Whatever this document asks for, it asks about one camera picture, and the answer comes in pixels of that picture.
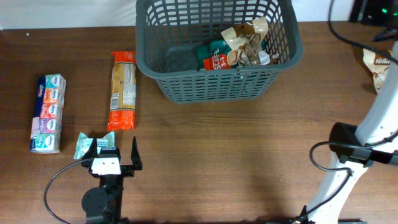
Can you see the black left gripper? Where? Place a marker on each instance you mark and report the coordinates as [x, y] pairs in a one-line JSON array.
[[128, 170]]

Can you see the beige white rice bag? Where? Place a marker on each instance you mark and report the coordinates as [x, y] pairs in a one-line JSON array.
[[378, 65]]

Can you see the multicolour Kleenex tissue pack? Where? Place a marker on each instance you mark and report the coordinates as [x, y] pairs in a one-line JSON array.
[[48, 110]]

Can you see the beige brown grain bag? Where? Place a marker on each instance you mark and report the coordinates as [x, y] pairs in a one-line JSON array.
[[255, 30]]

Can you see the green Nescafe coffee bag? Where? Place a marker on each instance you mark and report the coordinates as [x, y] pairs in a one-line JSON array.
[[217, 55]]

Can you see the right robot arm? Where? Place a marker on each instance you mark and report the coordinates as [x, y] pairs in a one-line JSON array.
[[354, 149]]

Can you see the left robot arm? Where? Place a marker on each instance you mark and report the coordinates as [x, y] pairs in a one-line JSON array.
[[103, 204]]

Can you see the light green wet wipes pack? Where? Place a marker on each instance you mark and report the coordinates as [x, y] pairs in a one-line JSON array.
[[84, 143]]

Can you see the orange spaghetti packet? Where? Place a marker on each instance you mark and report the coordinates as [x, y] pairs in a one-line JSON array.
[[122, 112]]

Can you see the grey plastic lattice basket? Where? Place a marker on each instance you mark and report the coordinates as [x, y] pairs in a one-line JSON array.
[[168, 34]]

